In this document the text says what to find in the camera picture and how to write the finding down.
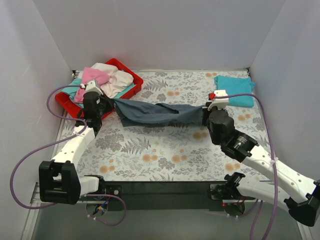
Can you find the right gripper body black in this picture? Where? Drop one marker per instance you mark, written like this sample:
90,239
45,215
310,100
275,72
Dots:
205,116

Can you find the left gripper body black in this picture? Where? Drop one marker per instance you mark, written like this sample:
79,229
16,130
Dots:
107,103

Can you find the dark blue t-shirt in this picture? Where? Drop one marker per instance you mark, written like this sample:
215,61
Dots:
139,113

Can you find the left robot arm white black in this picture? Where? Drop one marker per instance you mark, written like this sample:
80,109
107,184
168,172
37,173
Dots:
59,182

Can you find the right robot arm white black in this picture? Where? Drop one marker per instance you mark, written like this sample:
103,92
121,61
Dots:
293,192

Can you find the teal t-shirt in bin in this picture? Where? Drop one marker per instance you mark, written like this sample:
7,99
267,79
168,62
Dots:
72,89

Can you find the red plastic bin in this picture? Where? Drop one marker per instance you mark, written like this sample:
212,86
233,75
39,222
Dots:
73,108

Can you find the pink t-shirt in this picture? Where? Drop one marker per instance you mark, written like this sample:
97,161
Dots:
89,74

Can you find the cream white t-shirt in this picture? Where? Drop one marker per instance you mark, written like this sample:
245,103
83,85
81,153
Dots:
120,81

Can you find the folded teal t-shirt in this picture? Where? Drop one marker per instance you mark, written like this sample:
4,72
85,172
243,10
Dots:
234,85

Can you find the floral table mat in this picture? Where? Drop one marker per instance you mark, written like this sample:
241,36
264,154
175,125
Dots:
171,153

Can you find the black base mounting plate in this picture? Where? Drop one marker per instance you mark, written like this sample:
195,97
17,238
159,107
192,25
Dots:
174,195

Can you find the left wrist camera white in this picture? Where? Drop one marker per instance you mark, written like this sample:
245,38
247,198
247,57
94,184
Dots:
91,86

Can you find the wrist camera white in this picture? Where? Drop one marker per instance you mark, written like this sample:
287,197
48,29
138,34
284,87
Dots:
91,86
219,99

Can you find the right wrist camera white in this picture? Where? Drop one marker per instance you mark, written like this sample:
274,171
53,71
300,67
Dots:
219,99

